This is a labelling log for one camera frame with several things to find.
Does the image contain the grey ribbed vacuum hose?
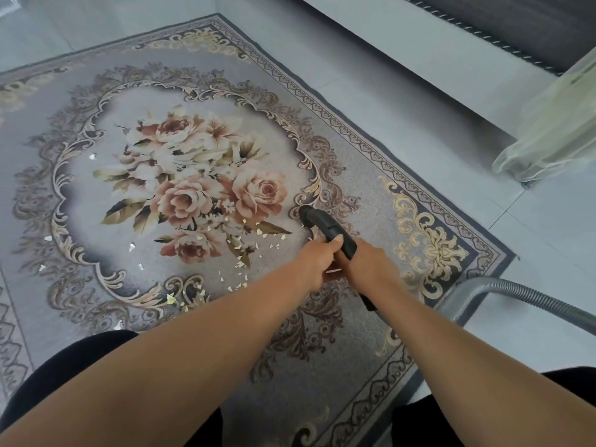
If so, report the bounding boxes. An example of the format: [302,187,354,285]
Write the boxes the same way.
[435,278,596,324]

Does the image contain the person's left leg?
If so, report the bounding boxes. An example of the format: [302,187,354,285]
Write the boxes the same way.
[0,329,225,447]

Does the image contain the dark grey sofa with rope trim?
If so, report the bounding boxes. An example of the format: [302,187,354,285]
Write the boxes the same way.
[298,0,596,78]

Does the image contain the person's left hand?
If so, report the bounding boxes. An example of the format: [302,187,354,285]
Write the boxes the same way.
[297,234,345,294]

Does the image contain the scattered paper scraps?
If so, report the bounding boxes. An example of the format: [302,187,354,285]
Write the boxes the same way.
[44,152,292,332]

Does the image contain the person's right hand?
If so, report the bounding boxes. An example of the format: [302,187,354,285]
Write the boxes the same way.
[334,237,402,303]

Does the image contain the person's left forearm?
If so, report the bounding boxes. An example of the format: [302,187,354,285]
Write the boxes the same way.
[0,263,314,447]

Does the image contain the person's leg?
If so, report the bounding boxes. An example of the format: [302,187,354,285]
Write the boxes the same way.
[391,366,596,447]
[0,329,225,447]

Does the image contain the black vacuum cleaner handle tube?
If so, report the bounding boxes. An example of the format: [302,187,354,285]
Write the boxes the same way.
[298,205,379,313]

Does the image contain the person's right leg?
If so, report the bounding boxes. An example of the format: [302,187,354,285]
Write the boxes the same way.
[391,366,596,447]

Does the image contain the grey floral patterned rug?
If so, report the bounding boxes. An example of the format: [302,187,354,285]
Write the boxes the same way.
[0,14,517,447]

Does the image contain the sheer pale green curtain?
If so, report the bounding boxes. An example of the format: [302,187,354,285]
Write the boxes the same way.
[492,48,596,185]

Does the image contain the person's right forearm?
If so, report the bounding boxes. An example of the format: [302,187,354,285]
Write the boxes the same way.
[368,278,596,447]

